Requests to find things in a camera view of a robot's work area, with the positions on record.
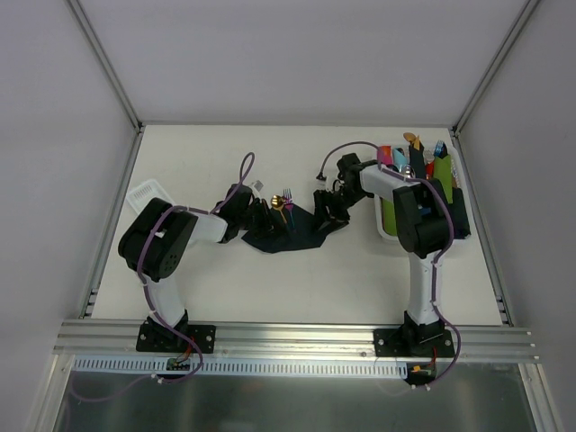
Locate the dark navy paper napkin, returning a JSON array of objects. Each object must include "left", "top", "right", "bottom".
[{"left": 241, "top": 205, "right": 328, "bottom": 254}]

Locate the iridescent rainbow fork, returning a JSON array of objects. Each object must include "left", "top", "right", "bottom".
[{"left": 283, "top": 188, "right": 296, "bottom": 231}]

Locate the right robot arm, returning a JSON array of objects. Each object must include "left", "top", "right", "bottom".
[{"left": 313, "top": 153, "right": 455, "bottom": 358}]

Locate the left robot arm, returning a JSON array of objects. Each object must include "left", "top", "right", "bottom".
[{"left": 118, "top": 181, "right": 263, "bottom": 352}]

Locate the pink napkin roll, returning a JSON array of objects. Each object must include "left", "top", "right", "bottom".
[{"left": 377, "top": 145, "right": 394, "bottom": 166}]

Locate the light blue napkin roll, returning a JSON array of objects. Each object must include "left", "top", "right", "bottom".
[{"left": 391, "top": 148, "right": 410, "bottom": 170}]

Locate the dark navy napkin roll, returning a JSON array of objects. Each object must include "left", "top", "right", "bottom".
[{"left": 409, "top": 145, "right": 427, "bottom": 179}]

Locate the tall green napkin roll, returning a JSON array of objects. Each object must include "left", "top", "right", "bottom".
[{"left": 433, "top": 155, "right": 454, "bottom": 204}]

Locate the black napkin roll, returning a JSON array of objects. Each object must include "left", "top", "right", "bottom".
[{"left": 450, "top": 188, "right": 471, "bottom": 239}]

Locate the silver spoon in bin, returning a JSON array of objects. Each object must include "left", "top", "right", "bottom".
[{"left": 400, "top": 165, "right": 416, "bottom": 178}]

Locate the large white storage bin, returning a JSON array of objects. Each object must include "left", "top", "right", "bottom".
[{"left": 373, "top": 140, "right": 471, "bottom": 242}]

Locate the blue fork in bin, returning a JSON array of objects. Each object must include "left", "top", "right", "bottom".
[{"left": 434, "top": 140, "right": 448, "bottom": 158}]

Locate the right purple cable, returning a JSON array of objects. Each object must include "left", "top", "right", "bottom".
[{"left": 317, "top": 141, "right": 463, "bottom": 388}]

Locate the purple cable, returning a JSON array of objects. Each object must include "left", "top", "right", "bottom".
[
  {"left": 67, "top": 151, "right": 257, "bottom": 402},
  {"left": 317, "top": 141, "right": 463, "bottom": 388}
]

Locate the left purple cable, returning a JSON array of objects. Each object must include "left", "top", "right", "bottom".
[{"left": 67, "top": 151, "right": 257, "bottom": 402}]

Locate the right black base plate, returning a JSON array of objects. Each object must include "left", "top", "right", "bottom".
[{"left": 373, "top": 328, "right": 455, "bottom": 358}]

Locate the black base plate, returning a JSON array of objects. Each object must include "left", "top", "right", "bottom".
[
  {"left": 373, "top": 328, "right": 455, "bottom": 358},
  {"left": 136, "top": 320, "right": 217, "bottom": 354}
]

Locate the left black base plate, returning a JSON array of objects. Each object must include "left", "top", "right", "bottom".
[{"left": 136, "top": 320, "right": 217, "bottom": 354}]

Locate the aluminium mounting rail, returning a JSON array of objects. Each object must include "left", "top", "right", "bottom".
[{"left": 53, "top": 319, "right": 542, "bottom": 364}]

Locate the white slotted cable duct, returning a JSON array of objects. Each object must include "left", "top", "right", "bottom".
[{"left": 71, "top": 355, "right": 409, "bottom": 380}]

